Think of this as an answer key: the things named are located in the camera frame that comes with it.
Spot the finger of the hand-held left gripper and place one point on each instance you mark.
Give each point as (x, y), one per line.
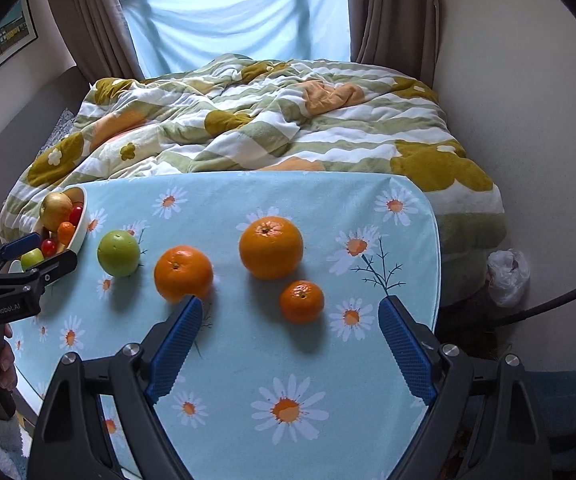
(55, 266)
(20, 244)

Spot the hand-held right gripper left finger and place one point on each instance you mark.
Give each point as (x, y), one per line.
(175, 350)

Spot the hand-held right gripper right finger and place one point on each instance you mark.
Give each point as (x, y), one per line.
(407, 355)

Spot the small green fruit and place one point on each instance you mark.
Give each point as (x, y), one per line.
(32, 259)

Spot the red cherry tomato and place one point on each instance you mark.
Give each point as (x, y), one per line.
(49, 246)
(75, 215)

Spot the tiny orange kumquat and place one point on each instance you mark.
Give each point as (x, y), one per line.
(66, 232)

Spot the white bowl with duck print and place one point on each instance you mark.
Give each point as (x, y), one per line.
(79, 227)

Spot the yellow apple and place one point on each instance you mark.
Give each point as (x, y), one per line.
(55, 210)

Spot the green apple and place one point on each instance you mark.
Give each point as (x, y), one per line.
(118, 254)

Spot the medium orange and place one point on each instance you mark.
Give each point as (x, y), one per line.
(183, 274)

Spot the small orange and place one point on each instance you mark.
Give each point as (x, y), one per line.
(302, 301)

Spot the large orange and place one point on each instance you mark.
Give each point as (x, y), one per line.
(270, 247)

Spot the light blue daisy tablecloth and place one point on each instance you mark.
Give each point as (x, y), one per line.
(268, 350)

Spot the grey patterned bed sheet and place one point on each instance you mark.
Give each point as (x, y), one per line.
(60, 130)

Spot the grey headboard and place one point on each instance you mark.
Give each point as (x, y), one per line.
(18, 120)

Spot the white plastic bag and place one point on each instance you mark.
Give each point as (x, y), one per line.
(507, 275)

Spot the dark teal cloth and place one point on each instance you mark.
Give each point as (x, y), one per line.
(562, 400)

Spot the brown curtain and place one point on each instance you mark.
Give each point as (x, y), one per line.
(98, 20)
(392, 20)

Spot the green striped flower blanket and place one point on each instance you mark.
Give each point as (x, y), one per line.
(268, 125)

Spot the light blue window cloth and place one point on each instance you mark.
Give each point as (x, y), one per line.
(238, 20)

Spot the framed wall poster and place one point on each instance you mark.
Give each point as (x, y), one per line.
(3, 40)

